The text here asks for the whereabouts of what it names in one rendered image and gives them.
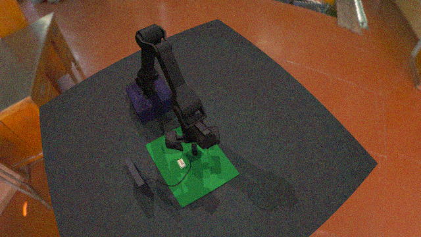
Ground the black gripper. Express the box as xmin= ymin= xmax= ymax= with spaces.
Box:
xmin=165 ymin=126 xmax=220 ymax=151

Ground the green circuit board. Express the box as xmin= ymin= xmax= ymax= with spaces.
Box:
xmin=146 ymin=135 xmax=239 ymax=208

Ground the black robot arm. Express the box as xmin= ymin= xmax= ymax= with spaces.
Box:
xmin=135 ymin=24 xmax=216 ymax=149

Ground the black cable with plug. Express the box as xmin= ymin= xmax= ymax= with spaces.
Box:
xmin=173 ymin=144 xmax=197 ymax=186

